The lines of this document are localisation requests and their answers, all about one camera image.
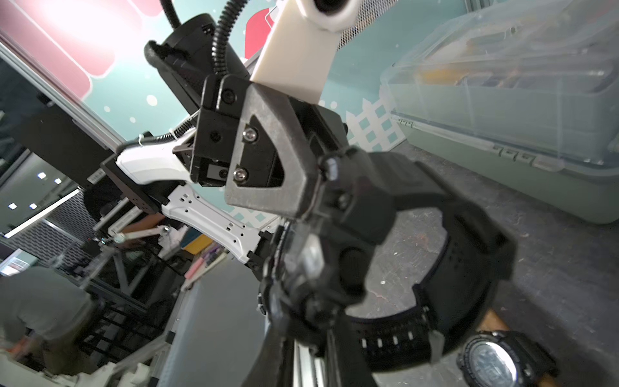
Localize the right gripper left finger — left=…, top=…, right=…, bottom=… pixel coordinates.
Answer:
left=242, top=285, right=298, bottom=387

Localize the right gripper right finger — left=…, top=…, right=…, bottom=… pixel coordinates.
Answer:
left=326, top=314, right=377, bottom=387

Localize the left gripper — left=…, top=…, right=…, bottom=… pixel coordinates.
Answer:
left=189, top=75, right=348, bottom=219

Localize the black round-face watch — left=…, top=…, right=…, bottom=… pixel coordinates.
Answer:
left=264, top=149, right=517, bottom=372

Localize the chunky black sport watch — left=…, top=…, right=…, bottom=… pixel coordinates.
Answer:
left=456, top=331, right=559, bottom=387

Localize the wooden watch stand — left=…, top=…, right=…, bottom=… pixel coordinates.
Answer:
left=478, top=309, right=559, bottom=387

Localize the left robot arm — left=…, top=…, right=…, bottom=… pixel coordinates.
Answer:
left=103, top=1, right=361, bottom=265

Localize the translucent plastic storage box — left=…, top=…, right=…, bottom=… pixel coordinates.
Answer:
left=380, top=1, right=618, bottom=224

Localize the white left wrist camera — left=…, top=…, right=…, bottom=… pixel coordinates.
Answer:
left=251, top=0, right=363, bottom=104

